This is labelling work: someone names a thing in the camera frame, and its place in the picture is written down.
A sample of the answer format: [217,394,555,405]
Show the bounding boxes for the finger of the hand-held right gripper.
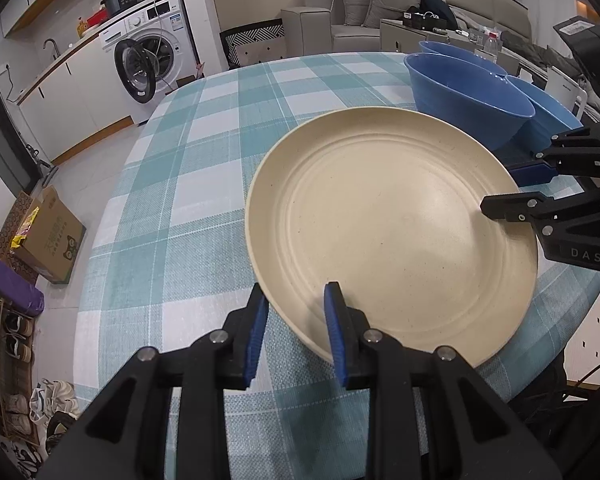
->
[480,187,600,233]
[507,126,600,186]

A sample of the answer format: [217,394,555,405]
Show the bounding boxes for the white kettle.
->
[545,67,588,121]

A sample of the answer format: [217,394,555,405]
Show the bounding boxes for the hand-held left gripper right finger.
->
[323,281,563,480]

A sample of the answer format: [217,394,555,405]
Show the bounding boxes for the beige plate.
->
[244,106,540,368]

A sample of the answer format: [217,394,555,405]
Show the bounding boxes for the white sneakers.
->
[30,379,83,428]

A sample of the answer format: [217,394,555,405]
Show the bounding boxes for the blue bowl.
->
[505,75,586,153]
[419,40,508,78]
[404,52,537,151]

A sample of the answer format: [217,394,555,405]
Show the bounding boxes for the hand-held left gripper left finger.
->
[35,282,271,480]

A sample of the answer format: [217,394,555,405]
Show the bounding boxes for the clear plastic bottle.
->
[482,32,501,63]

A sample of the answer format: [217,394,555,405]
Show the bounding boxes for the grey cushion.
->
[337,0,376,28]
[362,0,423,28]

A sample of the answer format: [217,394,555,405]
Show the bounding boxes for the cardboard box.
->
[11,185,87,285]

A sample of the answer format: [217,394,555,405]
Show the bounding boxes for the grey sofa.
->
[280,0,533,56]

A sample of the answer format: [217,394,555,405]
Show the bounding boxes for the dark grey blanket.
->
[500,30,581,76]

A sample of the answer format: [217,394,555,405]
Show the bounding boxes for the black box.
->
[402,7,448,31]

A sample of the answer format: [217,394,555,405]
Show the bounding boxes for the grey side cabinet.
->
[380,19,473,56]

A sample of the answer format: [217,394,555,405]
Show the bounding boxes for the white lower kitchen cabinet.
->
[0,35,136,166]

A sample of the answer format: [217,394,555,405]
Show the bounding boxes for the white washing machine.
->
[101,0,203,126]

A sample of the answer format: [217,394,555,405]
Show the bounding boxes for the checked tablecloth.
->
[74,52,600,480]

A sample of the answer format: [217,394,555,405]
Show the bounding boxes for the black jacket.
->
[417,0,458,31]

